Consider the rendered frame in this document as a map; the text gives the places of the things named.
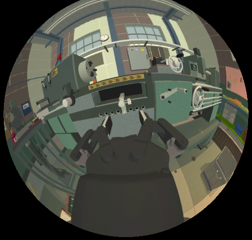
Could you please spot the white lathe chuck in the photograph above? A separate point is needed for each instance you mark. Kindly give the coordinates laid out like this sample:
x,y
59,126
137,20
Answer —
x,y
86,70

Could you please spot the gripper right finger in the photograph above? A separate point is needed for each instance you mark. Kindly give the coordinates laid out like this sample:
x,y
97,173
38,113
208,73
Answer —
x,y
146,124

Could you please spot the white knob range lever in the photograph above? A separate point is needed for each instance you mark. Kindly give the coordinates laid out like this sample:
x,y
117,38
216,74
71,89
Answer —
x,y
68,101

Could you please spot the green side table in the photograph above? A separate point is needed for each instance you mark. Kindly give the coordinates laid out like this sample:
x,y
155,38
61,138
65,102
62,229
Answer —
x,y
39,155

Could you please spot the magenta box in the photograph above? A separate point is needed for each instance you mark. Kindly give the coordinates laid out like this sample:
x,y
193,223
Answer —
x,y
13,138

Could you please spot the white wall clock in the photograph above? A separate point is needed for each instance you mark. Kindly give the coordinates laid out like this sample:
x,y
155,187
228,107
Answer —
x,y
104,37

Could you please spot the blue wall sign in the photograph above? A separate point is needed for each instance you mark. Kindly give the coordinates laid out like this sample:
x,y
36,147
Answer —
x,y
26,107

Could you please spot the white cross-slide handwheel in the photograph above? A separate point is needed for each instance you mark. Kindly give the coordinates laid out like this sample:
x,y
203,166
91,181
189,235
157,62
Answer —
x,y
175,63

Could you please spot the window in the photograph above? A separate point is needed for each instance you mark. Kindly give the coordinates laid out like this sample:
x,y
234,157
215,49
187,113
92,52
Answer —
x,y
85,43
144,32

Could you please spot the grey electrical cabinet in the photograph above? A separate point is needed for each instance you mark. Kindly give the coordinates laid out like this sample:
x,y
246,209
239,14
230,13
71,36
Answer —
x,y
138,58

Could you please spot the white headstock lever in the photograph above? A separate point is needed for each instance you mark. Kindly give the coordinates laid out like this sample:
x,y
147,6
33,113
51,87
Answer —
x,y
43,84
49,81

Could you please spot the green tailstock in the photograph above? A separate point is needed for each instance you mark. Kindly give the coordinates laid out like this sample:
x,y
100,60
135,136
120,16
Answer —
x,y
196,64

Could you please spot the white carriage handwheel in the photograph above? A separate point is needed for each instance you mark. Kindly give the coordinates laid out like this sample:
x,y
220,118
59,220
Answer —
x,y
198,97

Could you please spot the white overhead pipe rail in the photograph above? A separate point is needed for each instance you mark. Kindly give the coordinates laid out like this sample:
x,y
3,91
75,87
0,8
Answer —
x,y
135,45

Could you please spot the green lathe body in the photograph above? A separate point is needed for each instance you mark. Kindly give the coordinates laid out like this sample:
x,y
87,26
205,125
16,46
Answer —
x,y
110,98

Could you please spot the grey drawer cabinet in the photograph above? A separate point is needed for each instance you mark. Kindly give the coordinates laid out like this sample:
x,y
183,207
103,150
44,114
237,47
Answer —
x,y
218,171

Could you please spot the green shelf unit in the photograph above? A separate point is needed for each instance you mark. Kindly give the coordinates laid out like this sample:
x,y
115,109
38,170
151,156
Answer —
x,y
234,116

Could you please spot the pink notice board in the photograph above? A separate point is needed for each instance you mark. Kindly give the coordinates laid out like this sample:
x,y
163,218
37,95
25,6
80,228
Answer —
x,y
235,79

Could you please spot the grey half-nut lever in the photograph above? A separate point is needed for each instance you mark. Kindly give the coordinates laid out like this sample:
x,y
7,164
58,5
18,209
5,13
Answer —
x,y
170,93

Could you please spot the yellow thread chart plate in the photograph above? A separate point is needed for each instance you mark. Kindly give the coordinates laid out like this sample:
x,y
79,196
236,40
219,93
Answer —
x,y
116,80

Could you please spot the black tool post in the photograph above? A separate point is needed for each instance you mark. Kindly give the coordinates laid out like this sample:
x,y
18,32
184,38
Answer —
x,y
158,61

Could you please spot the yellow warning label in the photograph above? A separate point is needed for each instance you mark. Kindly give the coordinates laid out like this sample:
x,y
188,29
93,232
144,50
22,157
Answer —
x,y
54,73

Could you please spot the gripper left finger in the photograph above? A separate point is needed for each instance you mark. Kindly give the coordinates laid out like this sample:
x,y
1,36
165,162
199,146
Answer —
x,y
107,124

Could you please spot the green bench grinder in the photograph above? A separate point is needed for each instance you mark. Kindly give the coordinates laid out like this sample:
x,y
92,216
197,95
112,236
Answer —
x,y
15,114

